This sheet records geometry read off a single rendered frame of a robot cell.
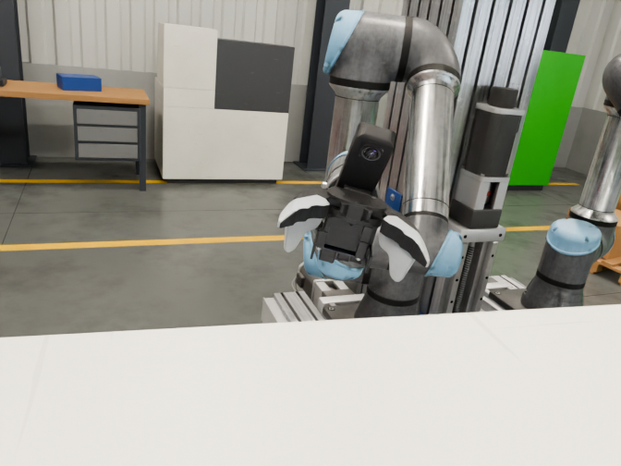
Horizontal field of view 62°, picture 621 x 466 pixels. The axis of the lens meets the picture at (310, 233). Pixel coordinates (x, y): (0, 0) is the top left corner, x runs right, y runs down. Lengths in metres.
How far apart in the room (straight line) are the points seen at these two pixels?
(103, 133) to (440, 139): 4.48
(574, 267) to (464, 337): 1.23
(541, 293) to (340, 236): 0.90
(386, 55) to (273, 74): 4.63
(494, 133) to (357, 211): 0.69
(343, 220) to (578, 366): 0.43
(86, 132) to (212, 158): 1.25
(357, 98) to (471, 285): 0.61
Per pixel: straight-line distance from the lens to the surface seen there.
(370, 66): 0.98
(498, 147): 1.23
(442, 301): 1.34
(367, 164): 0.60
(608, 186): 1.50
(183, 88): 5.40
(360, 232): 0.60
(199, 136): 5.50
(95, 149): 5.21
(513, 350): 0.18
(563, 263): 1.40
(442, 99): 0.93
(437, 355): 0.17
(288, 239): 0.55
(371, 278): 1.09
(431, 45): 0.98
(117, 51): 6.37
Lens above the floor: 1.64
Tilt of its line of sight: 21 degrees down
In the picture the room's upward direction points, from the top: 7 degrees clockwise
